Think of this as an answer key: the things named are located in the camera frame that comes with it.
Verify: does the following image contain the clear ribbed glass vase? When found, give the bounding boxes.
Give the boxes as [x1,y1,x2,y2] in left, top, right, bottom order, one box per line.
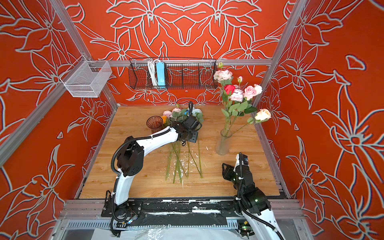
[216,129,233,156]

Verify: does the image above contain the red rose stem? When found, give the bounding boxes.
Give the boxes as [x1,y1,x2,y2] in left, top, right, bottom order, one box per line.
[222,84,235,130]

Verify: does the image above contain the pink peony stem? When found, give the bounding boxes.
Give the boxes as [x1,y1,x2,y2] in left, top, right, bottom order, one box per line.
[214,62,245,137]

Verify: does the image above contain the peach rose stem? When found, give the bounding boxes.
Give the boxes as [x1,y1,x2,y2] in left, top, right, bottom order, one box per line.
[234,109,272,134]

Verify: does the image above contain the pink rose stem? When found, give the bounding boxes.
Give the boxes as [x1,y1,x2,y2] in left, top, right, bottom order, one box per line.
[222,85,258,137]

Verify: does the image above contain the white rose stem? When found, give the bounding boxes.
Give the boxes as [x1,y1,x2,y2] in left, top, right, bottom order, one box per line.
[239,83,264,121]

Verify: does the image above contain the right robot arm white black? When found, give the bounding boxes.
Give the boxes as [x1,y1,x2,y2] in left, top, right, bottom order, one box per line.
[222,163,285,240]

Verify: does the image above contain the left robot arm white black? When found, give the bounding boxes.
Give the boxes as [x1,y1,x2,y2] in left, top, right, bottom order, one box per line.
[107,102,202,238]

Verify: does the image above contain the pile of artificial flowers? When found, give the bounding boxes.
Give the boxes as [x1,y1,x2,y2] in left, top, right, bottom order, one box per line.
[161,105,204,184]

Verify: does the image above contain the brown glass vase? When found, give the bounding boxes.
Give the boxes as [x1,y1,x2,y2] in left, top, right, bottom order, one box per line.
[146,116,163,134]

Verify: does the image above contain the blue card in basket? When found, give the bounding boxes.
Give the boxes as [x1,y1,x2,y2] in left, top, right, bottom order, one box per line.
[156,62,166,88]

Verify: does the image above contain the aluminium back crossbar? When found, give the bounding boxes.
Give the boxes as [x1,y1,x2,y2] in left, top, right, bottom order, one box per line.
[87,59,272,67]

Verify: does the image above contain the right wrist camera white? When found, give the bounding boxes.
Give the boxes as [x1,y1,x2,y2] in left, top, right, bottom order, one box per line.
[234,153,249,174]

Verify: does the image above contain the black wire basket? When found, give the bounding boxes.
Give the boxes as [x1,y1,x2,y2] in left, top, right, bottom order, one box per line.
[128,57,218,90]

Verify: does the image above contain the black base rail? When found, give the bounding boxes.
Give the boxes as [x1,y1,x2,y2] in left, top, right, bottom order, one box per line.
[101,197,252,232]

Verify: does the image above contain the aluminium frame post right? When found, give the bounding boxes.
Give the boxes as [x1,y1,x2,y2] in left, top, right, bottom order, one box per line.
[251,0,307,109]

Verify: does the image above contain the aluminium frame post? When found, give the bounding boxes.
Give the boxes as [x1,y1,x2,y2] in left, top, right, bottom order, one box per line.
[251,0,307,109]
[50,1,118,111]

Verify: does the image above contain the white cables in basket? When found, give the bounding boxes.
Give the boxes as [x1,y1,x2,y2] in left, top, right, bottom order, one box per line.
[147,59,159,88]

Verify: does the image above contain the aluminium frame post left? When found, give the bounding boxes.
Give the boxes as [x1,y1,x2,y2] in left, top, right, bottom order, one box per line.
[50,1,118,111]

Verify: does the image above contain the clear acrylic wall box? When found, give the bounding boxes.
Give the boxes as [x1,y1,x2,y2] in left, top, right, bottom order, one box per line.
[59,56,112,98]

